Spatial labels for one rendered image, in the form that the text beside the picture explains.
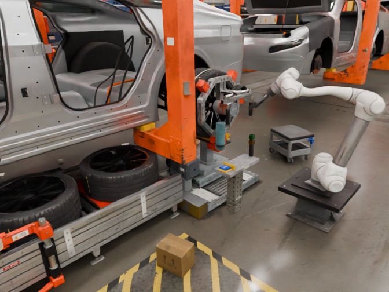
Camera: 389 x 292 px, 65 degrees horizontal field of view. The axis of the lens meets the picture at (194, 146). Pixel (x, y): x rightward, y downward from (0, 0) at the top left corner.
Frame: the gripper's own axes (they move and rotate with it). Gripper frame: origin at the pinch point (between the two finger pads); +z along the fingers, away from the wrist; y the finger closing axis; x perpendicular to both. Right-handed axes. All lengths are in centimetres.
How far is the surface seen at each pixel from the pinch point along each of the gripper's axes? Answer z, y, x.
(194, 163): 78, -5, 5
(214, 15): -5, -68, -101
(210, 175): 87, -30, 24
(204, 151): 82, -40, -1
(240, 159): 44, -16, 28
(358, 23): -115, -472, -37
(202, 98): 32.5, -7.9, -34.6
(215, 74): 19, -32, -48
